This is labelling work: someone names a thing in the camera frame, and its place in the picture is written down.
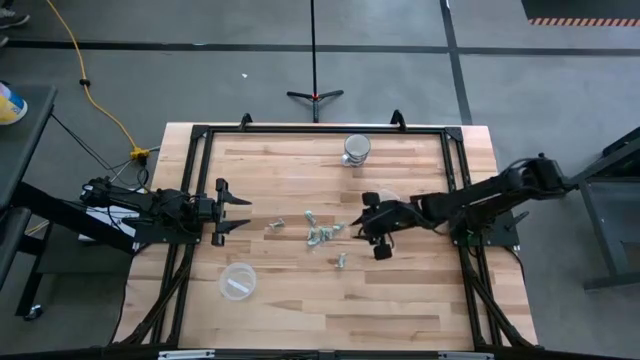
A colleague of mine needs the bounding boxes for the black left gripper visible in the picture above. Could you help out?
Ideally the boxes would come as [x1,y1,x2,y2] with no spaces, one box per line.
[192,177,253,248]

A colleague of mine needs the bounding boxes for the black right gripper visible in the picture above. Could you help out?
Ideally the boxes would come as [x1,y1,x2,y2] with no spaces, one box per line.
[350,191,427,262]

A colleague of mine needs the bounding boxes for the clear plastic lid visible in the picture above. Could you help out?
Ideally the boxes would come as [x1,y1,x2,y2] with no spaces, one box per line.
[217,261,258,303]

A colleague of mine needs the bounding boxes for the white paper sheet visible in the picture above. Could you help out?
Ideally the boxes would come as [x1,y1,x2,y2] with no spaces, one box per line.
[78,203,147,242]

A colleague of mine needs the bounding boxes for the black tripod stand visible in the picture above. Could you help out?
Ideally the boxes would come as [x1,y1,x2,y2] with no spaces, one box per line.
[286,0,345,124]

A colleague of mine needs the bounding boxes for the black side table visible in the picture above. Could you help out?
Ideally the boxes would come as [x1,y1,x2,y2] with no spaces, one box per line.
[0,84,59,211]

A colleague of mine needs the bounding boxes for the black metal stand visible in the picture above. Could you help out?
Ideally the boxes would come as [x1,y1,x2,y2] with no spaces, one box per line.
[568,126,640,292]

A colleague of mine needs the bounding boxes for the yellow blue white container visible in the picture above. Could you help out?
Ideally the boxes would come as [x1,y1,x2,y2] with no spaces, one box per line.
[0,81,29,126]

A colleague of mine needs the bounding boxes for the person's shoe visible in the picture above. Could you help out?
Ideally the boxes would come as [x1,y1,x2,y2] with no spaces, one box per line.
[0,6,31,30]

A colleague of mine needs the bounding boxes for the black mat with hazard stripes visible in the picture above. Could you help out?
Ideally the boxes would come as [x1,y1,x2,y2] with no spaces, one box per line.
[520,0,640,28]

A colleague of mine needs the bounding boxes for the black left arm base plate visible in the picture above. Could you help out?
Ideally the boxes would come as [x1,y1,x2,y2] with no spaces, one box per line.
[131,221,202,247]

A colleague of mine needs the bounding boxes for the black aluminium table frame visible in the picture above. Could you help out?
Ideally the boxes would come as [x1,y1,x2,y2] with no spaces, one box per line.
[112,109,540,351]

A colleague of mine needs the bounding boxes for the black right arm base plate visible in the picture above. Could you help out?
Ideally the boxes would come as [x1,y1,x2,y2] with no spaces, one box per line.
[451,209,522,250]

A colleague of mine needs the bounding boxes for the silver metal bracket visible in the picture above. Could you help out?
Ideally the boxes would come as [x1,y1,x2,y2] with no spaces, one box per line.
[438,351,495,360]
[157,349,217,360]

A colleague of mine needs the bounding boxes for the black cable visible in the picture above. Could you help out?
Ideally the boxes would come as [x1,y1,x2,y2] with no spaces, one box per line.
[49,112,151,190]

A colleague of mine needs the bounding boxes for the yellow extension cable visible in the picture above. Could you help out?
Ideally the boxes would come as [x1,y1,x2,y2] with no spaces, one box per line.
[45,0,139,151]

